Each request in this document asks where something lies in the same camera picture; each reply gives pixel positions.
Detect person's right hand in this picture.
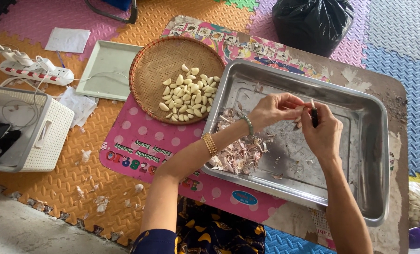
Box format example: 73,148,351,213
300,102,344,161

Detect person's left hand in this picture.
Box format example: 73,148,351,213
249,92,308,134

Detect small black-handled knife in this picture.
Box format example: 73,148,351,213
310,99,319,128

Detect rectangular stainless steel tray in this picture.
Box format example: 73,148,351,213
201,59,391,227

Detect pile of garlic skins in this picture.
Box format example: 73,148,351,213
209,107,275,175

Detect pile of peeled garlic cloves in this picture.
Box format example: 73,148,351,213
158,64,221,123

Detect black plastic bag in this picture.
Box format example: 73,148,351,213
272,0,355,58

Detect round woven bamboo basket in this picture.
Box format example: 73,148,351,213
128,36,227,126

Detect low pink printed table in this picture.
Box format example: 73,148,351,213
99,15,410,254

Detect navy yellow patterned clothing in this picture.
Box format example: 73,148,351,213
130,196,267,254

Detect grey foam floor mat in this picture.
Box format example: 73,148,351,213
367,0,420,66

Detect pale green plastic tray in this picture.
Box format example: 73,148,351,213
75,40,144,102

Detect crumpled white paper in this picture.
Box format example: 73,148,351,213
57,86,100,128

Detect scattered garlic skins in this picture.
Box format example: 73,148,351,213
74,147,145,216

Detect orange foam floor mat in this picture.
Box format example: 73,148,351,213
0,0,254,247

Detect white paper sheet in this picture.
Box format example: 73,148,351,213
44,27,91,54

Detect white power strip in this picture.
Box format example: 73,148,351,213
0,58,75,87

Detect white perforated plastic basket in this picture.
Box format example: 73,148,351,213
0,84,76,173

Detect pink foam floor mat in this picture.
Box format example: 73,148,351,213
0,0,131,60

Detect white plug adapter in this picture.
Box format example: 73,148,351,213
0,47,35,66

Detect black cloth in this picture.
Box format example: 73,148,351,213
0,119,22,163

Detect green bead bracelet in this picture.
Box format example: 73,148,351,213
240,115,255,137

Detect gold bracelet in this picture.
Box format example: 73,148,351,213
202,133,219,157

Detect black bag strap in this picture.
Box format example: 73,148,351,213
84,0,139,25

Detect thin white cable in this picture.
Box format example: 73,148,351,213
0,14,130,128

